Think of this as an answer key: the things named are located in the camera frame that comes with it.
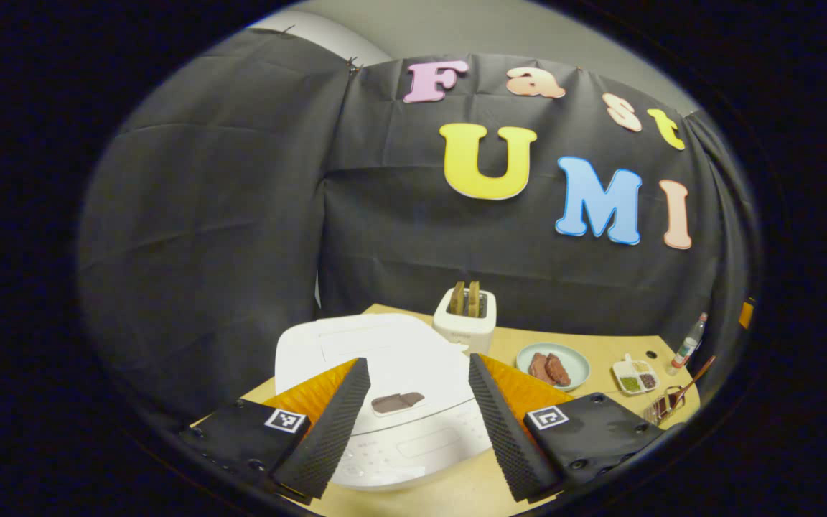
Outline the white toaster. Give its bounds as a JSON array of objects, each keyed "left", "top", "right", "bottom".
[{"left": 432, "top": 286, "right": 498, "bottom": 355}]

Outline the white divided dish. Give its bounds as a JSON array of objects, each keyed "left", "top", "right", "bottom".
[{"left": 612, "top": 353, "right": 661, "bottom": 396}]

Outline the white rice cooker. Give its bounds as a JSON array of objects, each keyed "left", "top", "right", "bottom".
[{"left": 274, "top": 313, "right": 495, "bottom": 493}]

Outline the wire chopstick holder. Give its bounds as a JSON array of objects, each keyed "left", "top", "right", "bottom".
[{"left": 642, "top": 386, "right": 687, "bottom": 426}]

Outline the red-brown meat slice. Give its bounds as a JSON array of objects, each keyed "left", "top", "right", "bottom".
[
  {"left": 545, "top": 353, "right": 572, "bottom": 388},
  {"left": 528, "top": 352, "right": 555, "bottom": 386}
]

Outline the brown wooden spoon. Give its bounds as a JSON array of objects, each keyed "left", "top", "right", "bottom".
[{"left": 654, "top": 355, "right": 717, "bottom": 421}]

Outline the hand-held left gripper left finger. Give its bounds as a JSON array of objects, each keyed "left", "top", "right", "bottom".
[{"left": 180, "top": 357, "right": 372, "bottom": 503}]

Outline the light green plate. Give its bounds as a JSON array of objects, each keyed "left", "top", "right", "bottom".
[{"left": 515, "top": 342, "right": 592, "bottom": 392}]

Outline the clear plastic water bottle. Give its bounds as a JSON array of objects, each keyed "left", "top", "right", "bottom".
[{"left": 667, "top": 312, "right": 709, "bottom": 376}]

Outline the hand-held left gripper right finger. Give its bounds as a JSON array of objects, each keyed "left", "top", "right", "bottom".
[{"left": 467, "top": 353, "right": 665, "bottom": 503}]

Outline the black backdrop cloth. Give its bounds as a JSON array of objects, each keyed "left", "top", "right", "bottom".
[{"left": 76, "top": 29, "right": 759, "bottom": 432}]

